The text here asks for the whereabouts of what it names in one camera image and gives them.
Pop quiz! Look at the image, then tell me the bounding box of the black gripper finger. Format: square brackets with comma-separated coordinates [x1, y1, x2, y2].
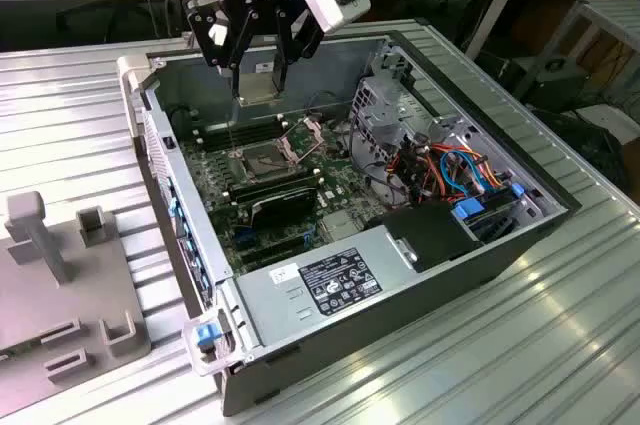
[182, 0, 259, 99]
[272, 3, 326, 94]

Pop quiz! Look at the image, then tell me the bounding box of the silver CPU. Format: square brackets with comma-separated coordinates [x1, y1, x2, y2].
[237, 69, 281, 107]

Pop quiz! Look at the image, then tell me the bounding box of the metal socket cover frame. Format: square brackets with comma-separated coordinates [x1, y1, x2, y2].
[276, 116, 324, 164]

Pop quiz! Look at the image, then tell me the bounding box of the black RAM slot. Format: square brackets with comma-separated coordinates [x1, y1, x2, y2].
[193, 117, 285, 141]
[227, 168, 321, 191]
[191, 113, 281, 136]
[230, 176, 324, 199]
[195, 122, 288, 146]
[197, 126, 291, 151]
[228, 172, 322, 195]

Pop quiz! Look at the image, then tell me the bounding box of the metal CPU socket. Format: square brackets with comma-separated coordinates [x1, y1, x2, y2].
[234, 139, 311, 186]

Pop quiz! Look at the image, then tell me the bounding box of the black expansion slot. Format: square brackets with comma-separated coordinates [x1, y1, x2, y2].
[238, 237, 307, 266]

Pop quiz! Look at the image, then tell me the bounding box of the green motherboard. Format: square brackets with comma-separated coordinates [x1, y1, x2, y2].
[177, 112, 416, 276]

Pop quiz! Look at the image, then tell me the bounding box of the graphics card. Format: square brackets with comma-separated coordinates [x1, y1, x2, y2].
[248, 186, 320, 230]

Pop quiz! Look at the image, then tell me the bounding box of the silver finned heat sink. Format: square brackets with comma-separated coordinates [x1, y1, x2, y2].
[321, 211, 362, 242]

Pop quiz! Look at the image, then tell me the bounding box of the black plastic shroud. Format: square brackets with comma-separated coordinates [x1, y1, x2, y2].
[362, 197, 484, 274]

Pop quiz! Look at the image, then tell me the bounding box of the hard disk in blue carrier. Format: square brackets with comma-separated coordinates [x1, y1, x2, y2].
[451, 189, 531, 246]

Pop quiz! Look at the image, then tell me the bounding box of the grey power supply unit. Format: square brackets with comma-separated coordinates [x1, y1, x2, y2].
[234, 224, 419, 349]

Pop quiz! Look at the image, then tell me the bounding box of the black equipment box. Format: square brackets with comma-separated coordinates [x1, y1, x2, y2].
[527, 57, 591, 114]

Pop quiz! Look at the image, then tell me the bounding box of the blue case latch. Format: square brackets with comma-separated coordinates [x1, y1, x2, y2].
[196, 323, 222, 349]

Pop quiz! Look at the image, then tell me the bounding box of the grey parts rack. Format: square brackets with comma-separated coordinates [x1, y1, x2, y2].
[0, 189, 151, 419]

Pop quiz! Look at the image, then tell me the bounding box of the open PC case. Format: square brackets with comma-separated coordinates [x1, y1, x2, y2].
[115, 18, 584, 419]

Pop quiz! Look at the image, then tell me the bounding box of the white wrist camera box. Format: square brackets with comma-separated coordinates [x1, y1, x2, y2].
[299, 0, 372, 37]

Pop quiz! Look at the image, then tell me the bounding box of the orange wire bundle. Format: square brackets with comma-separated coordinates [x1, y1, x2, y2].
[389, 142, 506, 206]

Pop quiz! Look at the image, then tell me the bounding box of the blue data wire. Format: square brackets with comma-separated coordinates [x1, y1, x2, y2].
[438, 147, 502, 204]

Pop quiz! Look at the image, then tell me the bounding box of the silver metal shelf frame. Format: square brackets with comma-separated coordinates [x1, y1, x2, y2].
[514, 0, 640, 111]

